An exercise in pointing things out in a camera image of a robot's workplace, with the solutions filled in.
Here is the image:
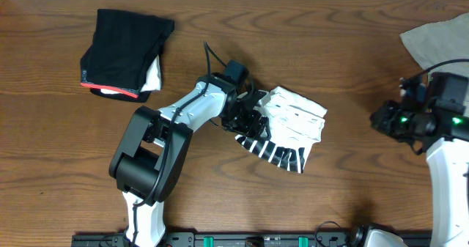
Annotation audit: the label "white t-shirt black logo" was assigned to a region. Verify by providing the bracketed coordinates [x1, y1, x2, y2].
[235, 86, 328, 174]

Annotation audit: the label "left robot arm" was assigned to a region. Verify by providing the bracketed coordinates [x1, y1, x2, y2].
[108, 73, 269, 246]

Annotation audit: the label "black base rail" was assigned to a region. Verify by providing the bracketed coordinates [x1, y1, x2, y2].
[70, 231, 433, 247]

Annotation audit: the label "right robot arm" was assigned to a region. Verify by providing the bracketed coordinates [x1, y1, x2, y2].
[370, 100, 468, 246]

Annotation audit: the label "beige khaki shorts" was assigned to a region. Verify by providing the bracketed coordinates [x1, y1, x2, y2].
[399, 13, 468, 70]

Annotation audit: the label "white folded garment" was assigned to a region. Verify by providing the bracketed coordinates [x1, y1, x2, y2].
[100, 56, 162, 98]

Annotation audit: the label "black folded garment red trim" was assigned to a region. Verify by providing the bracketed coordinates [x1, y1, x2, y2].
[80, 9, 175, 103]

